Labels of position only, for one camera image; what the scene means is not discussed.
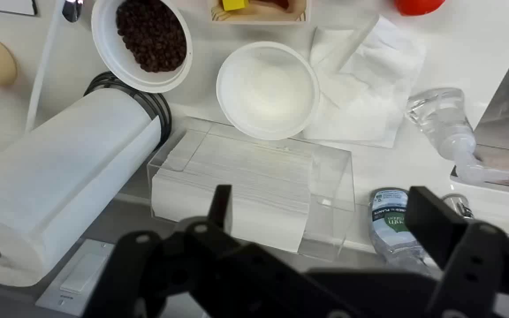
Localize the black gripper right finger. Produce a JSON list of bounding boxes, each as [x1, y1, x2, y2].
[[406, 186, 509, 318]]

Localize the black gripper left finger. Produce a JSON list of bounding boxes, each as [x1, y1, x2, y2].
[[83, 184, 350, 318]]

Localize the dark brown coffee beans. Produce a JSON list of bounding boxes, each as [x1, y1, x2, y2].
[[115, 0, 189, 75]]

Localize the white plastic bowl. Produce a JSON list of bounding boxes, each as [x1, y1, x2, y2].
[[216, 41, 322, 142], [90, 0, 194, 96]]

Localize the green-capped dish soap bottle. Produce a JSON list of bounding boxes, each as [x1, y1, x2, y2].
[[368, 186, 438, 273]]

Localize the white paper towel roll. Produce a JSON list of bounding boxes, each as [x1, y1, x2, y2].
[[0, 87, 162, 289]]

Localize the clear acrylic napkin holder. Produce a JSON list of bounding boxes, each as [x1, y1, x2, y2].
[[147, 115, 357, 262]]

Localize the red toy tomato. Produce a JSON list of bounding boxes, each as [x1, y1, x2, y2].
[[394, 0, 447, 18]]

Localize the light wooden box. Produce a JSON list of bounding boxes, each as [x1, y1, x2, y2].
[[208, 0, 309, 27]]

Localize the yellow toy block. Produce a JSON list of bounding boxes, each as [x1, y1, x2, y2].
[[219, 0, 249, 15]]

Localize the white paper sheet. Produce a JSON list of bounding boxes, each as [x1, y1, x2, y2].
[[0, 0, 39, 17]]

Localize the small metal ring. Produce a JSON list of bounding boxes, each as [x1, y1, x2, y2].
[[442, 193, 474, 220]]

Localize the white cable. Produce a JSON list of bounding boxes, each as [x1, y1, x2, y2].
[[23, 0, 67, 135]]

